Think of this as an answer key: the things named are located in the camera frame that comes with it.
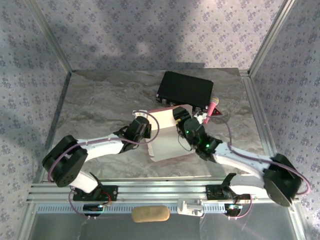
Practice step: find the pink paper box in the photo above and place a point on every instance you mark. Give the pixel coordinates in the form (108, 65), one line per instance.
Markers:
(165, 140)

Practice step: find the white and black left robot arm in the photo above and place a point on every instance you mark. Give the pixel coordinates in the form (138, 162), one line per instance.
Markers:
(105, 146)

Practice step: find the black briefcase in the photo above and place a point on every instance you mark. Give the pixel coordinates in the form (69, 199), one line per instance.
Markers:
(185, 87)

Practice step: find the red triangle sign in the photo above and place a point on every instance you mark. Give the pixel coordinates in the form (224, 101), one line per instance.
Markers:
(218, 113)

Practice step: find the white plastic clamp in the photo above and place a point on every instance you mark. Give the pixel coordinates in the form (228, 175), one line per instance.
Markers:
(190, 207)

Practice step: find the right small circuit board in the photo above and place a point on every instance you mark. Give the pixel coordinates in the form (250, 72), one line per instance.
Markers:
(232, 208)

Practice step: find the small circuit board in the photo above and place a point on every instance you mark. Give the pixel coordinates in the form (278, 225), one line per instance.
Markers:
(232, 208)
(93, 208)

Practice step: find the tan sponge block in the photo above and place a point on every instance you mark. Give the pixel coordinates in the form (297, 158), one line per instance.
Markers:
(150, 213)

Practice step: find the left small circuit board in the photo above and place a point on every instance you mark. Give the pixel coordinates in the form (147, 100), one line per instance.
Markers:
(93, 208)

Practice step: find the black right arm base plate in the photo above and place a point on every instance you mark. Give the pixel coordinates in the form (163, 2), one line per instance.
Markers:
(215, 192)

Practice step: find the aluminium mounting rail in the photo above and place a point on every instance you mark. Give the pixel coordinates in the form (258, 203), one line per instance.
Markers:
(160, 191)

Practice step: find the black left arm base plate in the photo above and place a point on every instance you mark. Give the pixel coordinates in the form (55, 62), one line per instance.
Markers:
(110, 193)

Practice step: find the aluminium side rail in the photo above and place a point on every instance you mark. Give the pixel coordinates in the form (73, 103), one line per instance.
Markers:
(257, 107)

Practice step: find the aluminium frame post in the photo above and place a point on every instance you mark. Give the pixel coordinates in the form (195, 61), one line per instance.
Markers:
(271, 37)
(50, 37)

